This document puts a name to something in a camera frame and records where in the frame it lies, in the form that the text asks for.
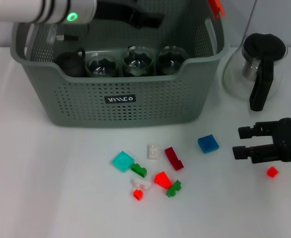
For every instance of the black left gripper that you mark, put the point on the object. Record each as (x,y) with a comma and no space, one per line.
(115,10)

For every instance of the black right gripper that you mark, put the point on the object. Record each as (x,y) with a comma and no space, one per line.
(289,141)

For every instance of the small red toy brick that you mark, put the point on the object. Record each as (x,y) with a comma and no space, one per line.
(138,195)
(272,171)

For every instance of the glass teacup black sleeve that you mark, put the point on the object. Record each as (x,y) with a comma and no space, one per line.
(171,63)
(100,67)
(136,64)

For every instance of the blue square toy brick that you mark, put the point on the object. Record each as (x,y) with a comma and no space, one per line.
(208,143)

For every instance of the dark red toy brick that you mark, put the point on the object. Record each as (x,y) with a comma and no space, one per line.
(174,160)

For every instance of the black clay teapot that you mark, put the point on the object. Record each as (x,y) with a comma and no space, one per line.
(69,64)

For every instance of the grey perforated plastic basket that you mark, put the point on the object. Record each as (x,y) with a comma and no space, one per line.
(135,111)

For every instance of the green toy brick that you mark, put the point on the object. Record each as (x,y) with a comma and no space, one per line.
(174,189)
(139,170)

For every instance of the large red toy brick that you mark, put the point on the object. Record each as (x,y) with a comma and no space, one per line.
(163,179)

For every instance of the off-white plate toy brick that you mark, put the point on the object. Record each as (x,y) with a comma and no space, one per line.
(153,151)

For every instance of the white narrow toy brick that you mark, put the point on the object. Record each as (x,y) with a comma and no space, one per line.
(141,184)

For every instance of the cyan square toy brick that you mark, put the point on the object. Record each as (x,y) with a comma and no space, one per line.
(122,161)

